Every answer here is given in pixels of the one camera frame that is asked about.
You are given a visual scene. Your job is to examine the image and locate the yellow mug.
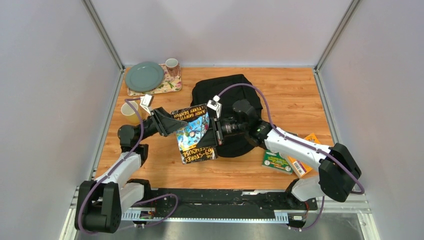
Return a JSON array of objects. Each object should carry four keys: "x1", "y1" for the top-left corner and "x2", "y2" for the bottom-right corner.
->
[{"x1": 120, "y1": 101, "x2": 143, "y2": 125}]

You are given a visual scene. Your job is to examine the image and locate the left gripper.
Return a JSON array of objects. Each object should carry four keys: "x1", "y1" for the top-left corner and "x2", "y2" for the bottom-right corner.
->
[{"x1": 136, "y1": 107, "x2": 189, "y2": 143}]

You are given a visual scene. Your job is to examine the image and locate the grey-green plate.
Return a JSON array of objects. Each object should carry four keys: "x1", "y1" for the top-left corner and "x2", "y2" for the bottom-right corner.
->
[{"x1": 125, "y1": 61, "x2": 164, "y2": 93}]

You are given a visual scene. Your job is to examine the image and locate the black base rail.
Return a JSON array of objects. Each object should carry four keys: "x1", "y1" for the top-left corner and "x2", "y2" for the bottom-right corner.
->
[{"x1": 121, "y1": 188, "x2": 319, "y2": 224}]

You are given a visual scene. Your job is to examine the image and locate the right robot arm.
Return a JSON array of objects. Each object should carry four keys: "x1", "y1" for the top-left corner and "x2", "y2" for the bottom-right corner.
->
[{"x1": 197, "y1": 96, "x2": 362, "y2": 210}]

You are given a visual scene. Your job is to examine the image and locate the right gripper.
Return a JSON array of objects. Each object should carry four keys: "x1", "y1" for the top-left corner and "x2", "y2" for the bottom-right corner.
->
[{"x1": 196, "y1": 116, "x2": 248, "y2": 150}]

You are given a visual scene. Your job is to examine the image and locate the black backpack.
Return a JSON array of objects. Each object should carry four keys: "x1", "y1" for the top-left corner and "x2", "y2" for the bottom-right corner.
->
[{"x1": 190, "y1": 74, "x2": 263, "y2": 158}]

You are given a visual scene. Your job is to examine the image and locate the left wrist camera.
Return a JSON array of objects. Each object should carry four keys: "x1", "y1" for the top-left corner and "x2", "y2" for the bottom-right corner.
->
[{"x1": 139, "y1": 94, "x2": 154, "y2": 115}]

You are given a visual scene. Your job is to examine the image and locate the floral tray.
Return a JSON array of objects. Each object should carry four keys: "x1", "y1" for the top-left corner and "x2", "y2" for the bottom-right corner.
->
[{"x1": 124, "y1": 63, "x2": 182, "y2": 97}]

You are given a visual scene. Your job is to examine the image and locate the orange book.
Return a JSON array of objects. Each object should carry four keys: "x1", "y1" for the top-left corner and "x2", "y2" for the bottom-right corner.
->
[{"x1": 286, "y1": 133, "x2": 322, "y2": 179}]

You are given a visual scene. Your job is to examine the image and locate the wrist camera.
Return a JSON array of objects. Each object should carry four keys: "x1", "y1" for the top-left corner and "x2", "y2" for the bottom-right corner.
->
[
  {"x1": 207, "y1": 95, "x2": 222, "y2": 119},
  {"x1": 139, "y1": 94, "x2": 154, "y2": 115}
]

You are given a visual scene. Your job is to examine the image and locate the Treehouse storey book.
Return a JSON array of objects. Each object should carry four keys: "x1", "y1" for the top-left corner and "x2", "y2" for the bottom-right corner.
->
[{"x1": 171, "y1": 103, "x2": 218, "y2": 165}]

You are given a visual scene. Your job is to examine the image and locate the green coin book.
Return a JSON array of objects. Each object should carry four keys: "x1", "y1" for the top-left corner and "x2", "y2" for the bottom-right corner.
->
[{"x1": 261, "y1": 149, "x2": 293, "y2": 175}]

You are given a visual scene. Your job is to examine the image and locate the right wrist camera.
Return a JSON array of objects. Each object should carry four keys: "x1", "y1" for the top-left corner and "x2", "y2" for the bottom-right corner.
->
[{"x1": 207, "y1": 95, "x2": 222, "y2": 119}]

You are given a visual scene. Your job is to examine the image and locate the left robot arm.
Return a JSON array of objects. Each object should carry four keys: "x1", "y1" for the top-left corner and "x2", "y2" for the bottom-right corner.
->
[{"x1": 74, "y1": 107, "x2": 188, "y2": 234}]

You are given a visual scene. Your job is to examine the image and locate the brown patterned mug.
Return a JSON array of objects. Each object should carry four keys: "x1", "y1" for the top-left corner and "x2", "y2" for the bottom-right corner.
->
[{"x1": 165, "y1": 58, "x2": 181, "y2": 77}]

